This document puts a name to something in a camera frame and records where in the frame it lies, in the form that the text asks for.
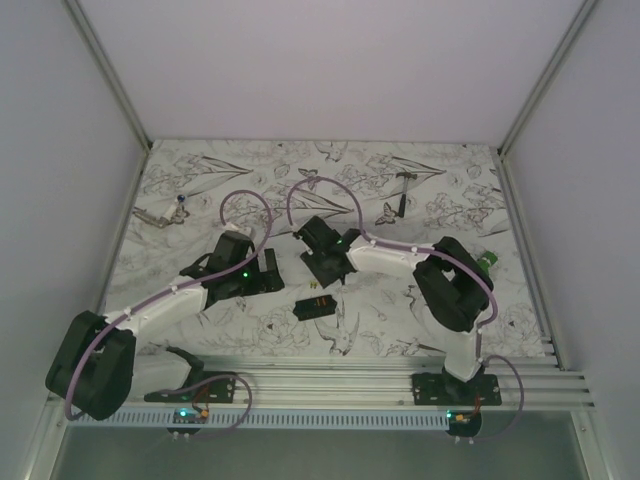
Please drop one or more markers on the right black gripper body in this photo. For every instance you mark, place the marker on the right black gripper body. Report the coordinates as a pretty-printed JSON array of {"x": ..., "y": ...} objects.
[{"x": 324, "y": 275}]

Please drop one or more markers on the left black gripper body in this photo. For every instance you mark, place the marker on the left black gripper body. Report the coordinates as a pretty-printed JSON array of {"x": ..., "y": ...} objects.
[{"x": 246, "y": 281}]

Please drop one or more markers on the black fuse box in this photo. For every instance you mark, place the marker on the black fuse box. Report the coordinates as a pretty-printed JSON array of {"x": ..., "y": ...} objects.
[{"x": 313, "y": 308}]

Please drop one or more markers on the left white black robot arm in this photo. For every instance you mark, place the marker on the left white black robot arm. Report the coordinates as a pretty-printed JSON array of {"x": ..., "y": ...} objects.
[{"x": 97, "y": 367}]

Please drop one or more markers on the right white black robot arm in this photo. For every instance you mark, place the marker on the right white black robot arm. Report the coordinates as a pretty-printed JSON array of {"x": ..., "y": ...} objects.
[{"x": 455, "y": 289}]

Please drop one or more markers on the floral patterned table mat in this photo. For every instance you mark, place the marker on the floral patterned table mat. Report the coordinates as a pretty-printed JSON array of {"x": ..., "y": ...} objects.
[{"x": 267, "y": 186}]

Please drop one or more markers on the metal clip with blue bead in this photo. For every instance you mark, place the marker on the metal clip with blue bead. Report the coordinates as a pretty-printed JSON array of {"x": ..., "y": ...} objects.
[{"x": 174, "y": 214}]

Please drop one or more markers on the small black hammer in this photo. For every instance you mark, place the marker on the small black hammer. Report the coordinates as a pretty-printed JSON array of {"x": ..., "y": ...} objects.
[{"x": 405, "y": 176}]

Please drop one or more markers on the left small circuit board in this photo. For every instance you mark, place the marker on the left small circuit board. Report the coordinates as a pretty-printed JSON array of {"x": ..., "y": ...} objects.
[{"x": 190, "y": 416}]

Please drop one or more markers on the small circuit board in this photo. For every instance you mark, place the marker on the small circuit board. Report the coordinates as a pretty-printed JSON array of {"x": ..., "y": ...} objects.
[
  {"x": 190, "y": 416},
  {"x": 462, "y": 417}
]

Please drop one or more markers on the green plastic connector part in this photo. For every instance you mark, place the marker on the green plastic connector part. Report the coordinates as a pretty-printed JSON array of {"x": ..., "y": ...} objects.
[{"x": 487, "y": 260}]

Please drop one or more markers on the right small circuit board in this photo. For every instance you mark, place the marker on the right small circuit board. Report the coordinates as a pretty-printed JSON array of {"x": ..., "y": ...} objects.
[{"x": 462, "y": 417}]

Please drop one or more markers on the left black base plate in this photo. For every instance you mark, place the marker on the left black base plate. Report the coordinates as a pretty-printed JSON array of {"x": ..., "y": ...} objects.
[{"x": 205, "y": 388}]

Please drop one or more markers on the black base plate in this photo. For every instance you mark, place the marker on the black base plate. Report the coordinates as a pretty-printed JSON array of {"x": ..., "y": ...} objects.
[
  {"x": 205, "y": 388},
  {"x": 442, "y": 389}
]

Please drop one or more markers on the aluminium rail frame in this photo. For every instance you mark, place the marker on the aluminium rail frame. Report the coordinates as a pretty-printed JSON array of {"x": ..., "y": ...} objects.
[{"x": 380, "y": 382}]

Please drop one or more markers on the grey slotted cable duct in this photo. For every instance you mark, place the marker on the grey slotted cable duct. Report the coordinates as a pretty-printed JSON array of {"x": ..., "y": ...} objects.
[{"x": 294, "y": 419}]

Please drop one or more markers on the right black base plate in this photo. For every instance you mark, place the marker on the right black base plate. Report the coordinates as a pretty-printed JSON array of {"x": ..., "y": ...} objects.
[{"x": 442, "y": 389}]

